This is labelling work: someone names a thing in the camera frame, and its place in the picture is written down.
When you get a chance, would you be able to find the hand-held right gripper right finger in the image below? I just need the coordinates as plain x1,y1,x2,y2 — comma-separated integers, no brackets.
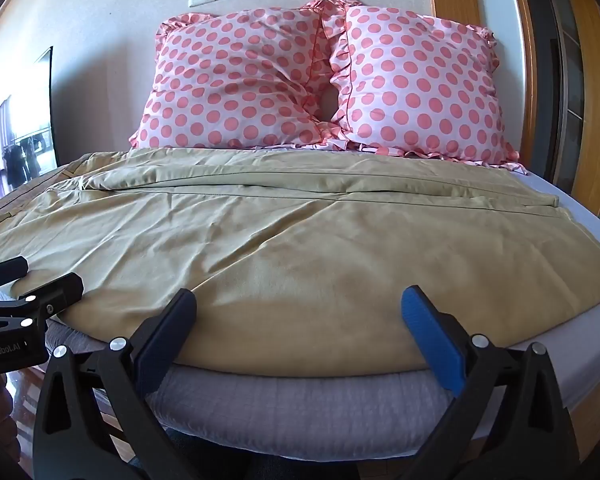
401,285,581,480

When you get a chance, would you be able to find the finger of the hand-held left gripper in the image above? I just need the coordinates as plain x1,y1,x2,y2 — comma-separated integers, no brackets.
0,273,85,335
0,256,30,292

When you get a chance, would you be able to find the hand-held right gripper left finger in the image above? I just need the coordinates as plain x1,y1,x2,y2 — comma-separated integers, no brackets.
32,287,199,480

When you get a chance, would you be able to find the tan yellow blanket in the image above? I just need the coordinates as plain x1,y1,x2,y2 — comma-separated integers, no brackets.
0,147,600,379

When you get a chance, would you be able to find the person's left hand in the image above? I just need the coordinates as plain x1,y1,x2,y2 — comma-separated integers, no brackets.
0,374,21,461

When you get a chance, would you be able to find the dark glossy screen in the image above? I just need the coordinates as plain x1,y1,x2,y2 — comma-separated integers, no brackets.
0,46,60,199

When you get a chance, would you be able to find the bed with grey sheet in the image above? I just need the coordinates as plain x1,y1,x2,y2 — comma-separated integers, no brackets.
0,169,600,462

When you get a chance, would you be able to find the pink polka dot pillow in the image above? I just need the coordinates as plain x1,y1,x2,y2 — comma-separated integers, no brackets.
128,1,331,151
316,0,526,173

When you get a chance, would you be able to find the dark glass door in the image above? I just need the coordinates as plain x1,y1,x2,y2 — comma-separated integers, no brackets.
534,0,588,196

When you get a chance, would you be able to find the wooden door frame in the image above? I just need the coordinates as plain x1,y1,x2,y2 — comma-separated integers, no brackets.
507,0,540,182

